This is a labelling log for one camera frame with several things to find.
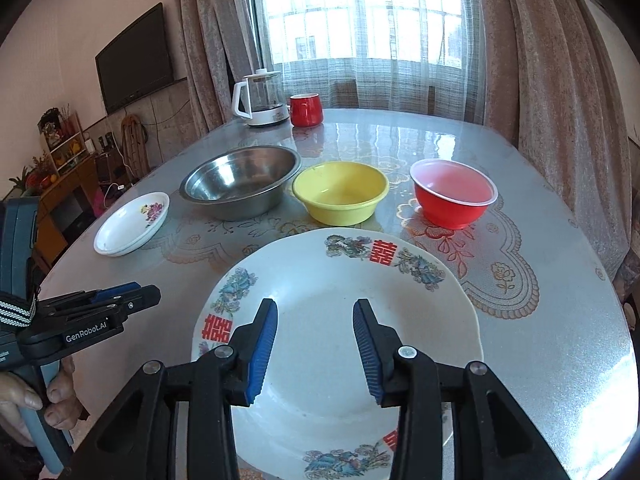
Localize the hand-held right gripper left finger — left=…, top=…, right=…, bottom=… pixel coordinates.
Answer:
left=62, top=298, right=279, bottom=480

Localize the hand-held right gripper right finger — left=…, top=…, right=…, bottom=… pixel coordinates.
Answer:
left=352, top=298, right=571, bottom=480

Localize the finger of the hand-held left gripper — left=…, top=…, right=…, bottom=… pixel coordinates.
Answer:
left=90, top=285, right=162, bottom=322
left=47, top=282, right=142, bottom=311

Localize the large white printed plate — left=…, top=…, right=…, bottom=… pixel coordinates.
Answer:
left=191, top=227, right=485, bottom=480

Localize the small white floral plate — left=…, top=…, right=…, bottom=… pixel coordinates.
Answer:
left=93, top=191, right=171, bottom=257

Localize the stainless steel bowl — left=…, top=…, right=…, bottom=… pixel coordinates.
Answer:
left=179, top=145, right=302, bottom=221

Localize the yellow plastic bowl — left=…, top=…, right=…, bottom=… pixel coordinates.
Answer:
left=292, top=161, right=390, bottom=226

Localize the person's left hand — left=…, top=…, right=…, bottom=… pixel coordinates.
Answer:
left=0, top=357, right=77, bottom=448

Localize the wooden cabinet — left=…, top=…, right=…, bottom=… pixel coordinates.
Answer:
left=30, top=154, right=103, bottom=267

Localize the small wooden shelf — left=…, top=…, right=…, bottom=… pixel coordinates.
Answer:
left=39, top=107, right=86, bottom=177

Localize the wooden rack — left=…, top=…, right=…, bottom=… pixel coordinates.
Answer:
left=122, top=114, right=151, bottom=177

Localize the floral printed tablecloth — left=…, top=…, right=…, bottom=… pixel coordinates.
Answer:
left=37, top=107, right=632, bottom=480

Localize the red plastic bowl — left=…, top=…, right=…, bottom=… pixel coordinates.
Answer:
left=409, top=158, right=499, bottom=230

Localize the white glass electric kettle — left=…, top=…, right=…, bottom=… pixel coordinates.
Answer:
left=231, top=68, right=291, bottom=127

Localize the black flat television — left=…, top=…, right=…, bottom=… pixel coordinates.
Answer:
left=95, top=2, right=175, bottom=116

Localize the red mug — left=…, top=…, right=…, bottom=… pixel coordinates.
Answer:
left=289, top=93, right=322, bottom=128

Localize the wooden chair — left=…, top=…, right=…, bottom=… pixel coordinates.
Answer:
left=332, top=79, right=358, bottom=110

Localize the beige patterned curtain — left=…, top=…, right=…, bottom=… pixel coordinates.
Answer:
left=472, top=0, right=640, bottom=281
left=170, top=0, right=273, bottom=136

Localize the white sheer curtain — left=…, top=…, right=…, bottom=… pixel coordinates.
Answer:
left=250, top=0, right=486, bottom=126

